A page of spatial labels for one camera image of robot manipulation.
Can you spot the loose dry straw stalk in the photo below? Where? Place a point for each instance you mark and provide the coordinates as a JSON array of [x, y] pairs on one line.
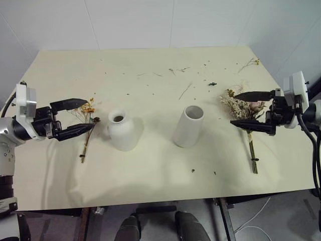
[[185, 91]]

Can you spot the cream tablecloth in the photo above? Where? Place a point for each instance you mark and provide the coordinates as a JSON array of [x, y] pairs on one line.
[[155, 170]]

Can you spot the loose thin dry twigs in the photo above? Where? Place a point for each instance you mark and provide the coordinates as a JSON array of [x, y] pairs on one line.
[[179, 69]]

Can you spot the rusty metal table leg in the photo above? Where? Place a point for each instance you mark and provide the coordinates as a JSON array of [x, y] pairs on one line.
[[84, 223]]

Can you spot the large beige dried flower bouquet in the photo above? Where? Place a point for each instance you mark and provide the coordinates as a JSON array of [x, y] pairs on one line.
[[238, 108]]

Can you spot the green plant scrap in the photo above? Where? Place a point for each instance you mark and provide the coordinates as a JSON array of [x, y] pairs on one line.
[[212, 83]]

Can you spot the black metal table leg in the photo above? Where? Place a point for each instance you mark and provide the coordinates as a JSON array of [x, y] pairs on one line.
[[227, 221]]

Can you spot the small yellow dried flower bunch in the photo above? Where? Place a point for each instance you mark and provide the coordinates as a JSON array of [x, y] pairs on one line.
[[88, 109]]

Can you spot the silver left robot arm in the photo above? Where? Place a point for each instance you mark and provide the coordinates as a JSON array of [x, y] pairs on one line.
[[6, 150]]

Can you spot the dark rounded shape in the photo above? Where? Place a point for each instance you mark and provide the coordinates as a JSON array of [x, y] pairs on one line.
[[129, 229], [191, 228]]

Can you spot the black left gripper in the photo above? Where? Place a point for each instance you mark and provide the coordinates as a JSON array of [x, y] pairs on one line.
[[46, 123]]

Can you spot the loose yellow flower sprig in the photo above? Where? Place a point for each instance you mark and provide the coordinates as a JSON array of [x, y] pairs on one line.
[[255, 61]]

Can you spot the white cylinder ceramic vase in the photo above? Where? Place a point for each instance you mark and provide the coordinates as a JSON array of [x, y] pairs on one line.
[[186, 130]]

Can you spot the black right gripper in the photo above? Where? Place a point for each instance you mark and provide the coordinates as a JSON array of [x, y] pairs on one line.
[[279, 114]]

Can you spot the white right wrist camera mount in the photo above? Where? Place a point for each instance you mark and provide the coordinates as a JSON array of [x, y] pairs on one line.
[[298, 85]]

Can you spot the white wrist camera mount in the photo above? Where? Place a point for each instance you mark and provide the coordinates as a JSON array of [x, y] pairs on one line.
[[25, 105], [298, 85]]

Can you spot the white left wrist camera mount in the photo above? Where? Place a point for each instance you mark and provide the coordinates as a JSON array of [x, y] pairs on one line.
[[25, 105]]

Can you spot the white narrow-neck ceramic vase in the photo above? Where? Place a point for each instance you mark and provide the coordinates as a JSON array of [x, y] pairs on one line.
[[123, 133]]

